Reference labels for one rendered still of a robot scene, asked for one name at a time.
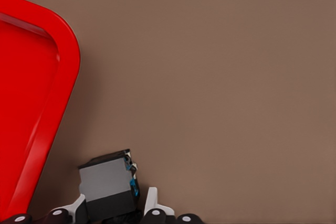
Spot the black grey switch blue detail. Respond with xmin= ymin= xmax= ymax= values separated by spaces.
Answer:
xmin=77 ymin=148 xmax=141 ymax=221

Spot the pale left gripper left finger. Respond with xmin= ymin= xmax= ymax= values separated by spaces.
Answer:
xmin=49 ymin=194 xmax=89 ymax=224

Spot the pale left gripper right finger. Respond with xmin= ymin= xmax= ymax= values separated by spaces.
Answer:
xmin=139 ymin=187 xmax=176 ymax=224

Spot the red plastic tray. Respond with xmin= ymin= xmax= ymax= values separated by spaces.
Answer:
xmin=0 ymin=0 xmax=81 ymax=220

